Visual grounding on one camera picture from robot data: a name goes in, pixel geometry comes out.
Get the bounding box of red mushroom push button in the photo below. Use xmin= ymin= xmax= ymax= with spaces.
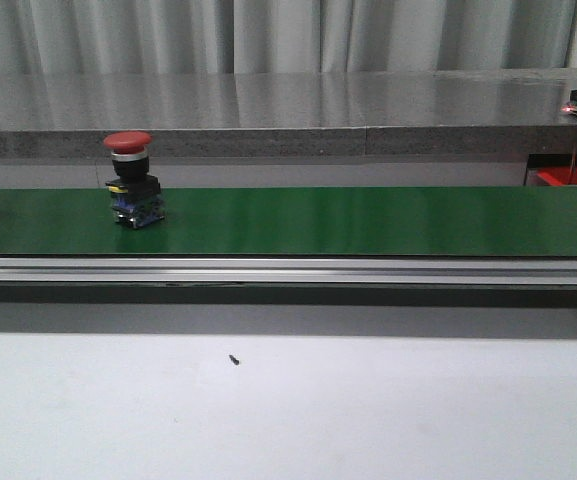
xmin=103 ymin=130 xmax=165 ymax=229

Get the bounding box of grey stone counter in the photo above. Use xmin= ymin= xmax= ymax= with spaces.
xmin=0 ymin=68 xmax=577 ymax=158

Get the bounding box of green conveyor belt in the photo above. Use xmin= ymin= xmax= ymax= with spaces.
xmin=0 ymin=186 xmax=577 ymax=257

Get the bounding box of red plastic tray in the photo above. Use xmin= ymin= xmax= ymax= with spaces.
xmin=536 ymin=167 xmax=577 ymax=186

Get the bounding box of grey curtain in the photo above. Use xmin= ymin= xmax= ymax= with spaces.
xmin=0 ymin=1 xmax=577 ymax=74

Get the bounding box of aluminium conveyor frame rail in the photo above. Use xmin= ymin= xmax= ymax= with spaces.
xmin=0 ymin=255 xmax=577 ymax=344

